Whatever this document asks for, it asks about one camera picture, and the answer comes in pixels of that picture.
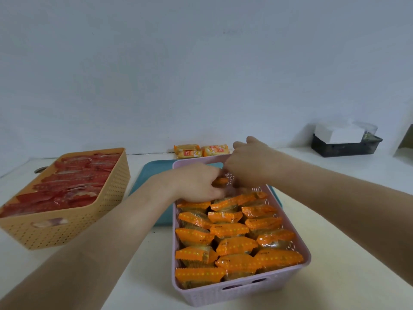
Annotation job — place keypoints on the person's left hand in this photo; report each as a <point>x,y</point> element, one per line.
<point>190,183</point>

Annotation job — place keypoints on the person's right hand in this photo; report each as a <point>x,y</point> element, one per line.
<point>255,164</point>

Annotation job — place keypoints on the person's left thumb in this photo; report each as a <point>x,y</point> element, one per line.
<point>214,193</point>

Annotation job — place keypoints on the person's right fingers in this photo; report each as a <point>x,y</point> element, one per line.
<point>234,167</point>

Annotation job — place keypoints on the orange snack packet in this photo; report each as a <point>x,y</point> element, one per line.
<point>220,182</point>

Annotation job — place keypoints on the person's left forearm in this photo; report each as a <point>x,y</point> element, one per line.
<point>96,242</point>

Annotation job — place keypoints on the person's right forearm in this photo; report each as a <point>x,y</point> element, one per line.
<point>348,209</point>

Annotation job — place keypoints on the yellow orange wrapped snack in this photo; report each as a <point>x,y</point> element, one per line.
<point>215,150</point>
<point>186,147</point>
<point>190,154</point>

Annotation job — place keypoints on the rows of orange wrapped cakes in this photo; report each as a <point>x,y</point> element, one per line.
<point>235,245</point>

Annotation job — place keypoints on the teal plastic tray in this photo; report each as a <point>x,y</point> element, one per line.
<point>151,172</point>

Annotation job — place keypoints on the pink plastic woven basket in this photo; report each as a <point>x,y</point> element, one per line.
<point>245,292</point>

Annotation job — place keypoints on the white paper box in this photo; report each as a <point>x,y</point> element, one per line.
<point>338,132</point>

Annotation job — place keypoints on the black plastic box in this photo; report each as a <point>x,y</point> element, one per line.
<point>345,149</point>

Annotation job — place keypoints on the tan plastic woven basket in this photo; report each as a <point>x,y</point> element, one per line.
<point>80,219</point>

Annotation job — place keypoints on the clear plastic cup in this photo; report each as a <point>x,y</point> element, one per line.
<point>370,130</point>

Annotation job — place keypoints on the pile of red packets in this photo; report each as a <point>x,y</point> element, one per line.
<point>71,187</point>

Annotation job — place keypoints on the leaning flat board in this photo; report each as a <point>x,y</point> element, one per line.
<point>406,138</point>

